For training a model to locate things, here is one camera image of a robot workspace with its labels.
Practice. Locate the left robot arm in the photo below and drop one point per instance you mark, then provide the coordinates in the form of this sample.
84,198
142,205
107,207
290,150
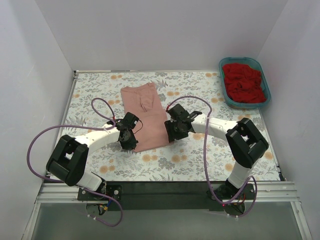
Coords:
69,158

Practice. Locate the floral table cloth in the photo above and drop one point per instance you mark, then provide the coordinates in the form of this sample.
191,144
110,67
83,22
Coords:
194,158

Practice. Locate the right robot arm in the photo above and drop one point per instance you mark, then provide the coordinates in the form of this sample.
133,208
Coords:
245,141

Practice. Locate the aluminium frame rail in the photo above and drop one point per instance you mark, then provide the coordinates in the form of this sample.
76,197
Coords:
275,215

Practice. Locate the pink t shirt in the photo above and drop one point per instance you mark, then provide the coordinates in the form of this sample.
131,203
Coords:
144,102

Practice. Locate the teal plastic basket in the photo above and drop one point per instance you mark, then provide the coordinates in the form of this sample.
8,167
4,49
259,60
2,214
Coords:
254,65

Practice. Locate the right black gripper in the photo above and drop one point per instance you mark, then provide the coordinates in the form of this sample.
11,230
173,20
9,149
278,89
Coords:
170,131

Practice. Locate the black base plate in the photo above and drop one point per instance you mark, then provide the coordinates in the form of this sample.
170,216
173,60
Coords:
167,195

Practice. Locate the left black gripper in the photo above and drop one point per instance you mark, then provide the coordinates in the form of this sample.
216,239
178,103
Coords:
130,144

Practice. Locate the red t shirt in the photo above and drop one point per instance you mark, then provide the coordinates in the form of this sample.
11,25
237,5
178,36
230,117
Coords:
243,83

